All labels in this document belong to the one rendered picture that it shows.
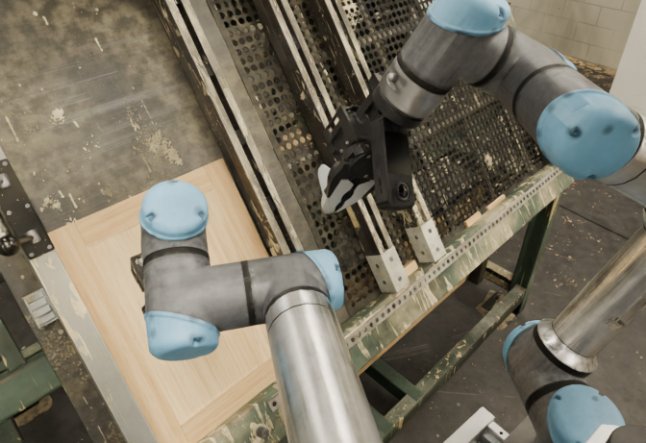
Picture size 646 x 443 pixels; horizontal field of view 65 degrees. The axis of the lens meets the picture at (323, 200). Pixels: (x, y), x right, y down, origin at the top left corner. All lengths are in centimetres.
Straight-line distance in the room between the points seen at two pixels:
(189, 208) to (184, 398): 75
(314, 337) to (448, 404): 198
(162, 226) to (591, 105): 44
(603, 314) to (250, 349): 79
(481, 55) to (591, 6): 585
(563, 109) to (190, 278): 41
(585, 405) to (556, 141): 57
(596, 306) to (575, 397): 15
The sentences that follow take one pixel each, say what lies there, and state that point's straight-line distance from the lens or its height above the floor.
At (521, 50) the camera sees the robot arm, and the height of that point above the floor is 182.
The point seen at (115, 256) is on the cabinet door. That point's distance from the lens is 121.
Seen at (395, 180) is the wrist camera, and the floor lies 167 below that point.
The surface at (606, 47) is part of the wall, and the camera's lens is 641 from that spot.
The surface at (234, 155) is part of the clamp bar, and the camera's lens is 129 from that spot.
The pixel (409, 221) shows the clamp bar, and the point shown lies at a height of 102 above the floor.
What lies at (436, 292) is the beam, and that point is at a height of 83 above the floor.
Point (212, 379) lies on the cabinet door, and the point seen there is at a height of 97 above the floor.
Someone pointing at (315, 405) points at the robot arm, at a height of 163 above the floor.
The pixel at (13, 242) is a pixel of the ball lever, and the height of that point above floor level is 144.
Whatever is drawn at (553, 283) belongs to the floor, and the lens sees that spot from 314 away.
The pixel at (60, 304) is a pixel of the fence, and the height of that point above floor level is 125.
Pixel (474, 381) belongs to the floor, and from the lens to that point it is 255.
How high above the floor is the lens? 201
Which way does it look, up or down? 35 degrees down
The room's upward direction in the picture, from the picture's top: straight up
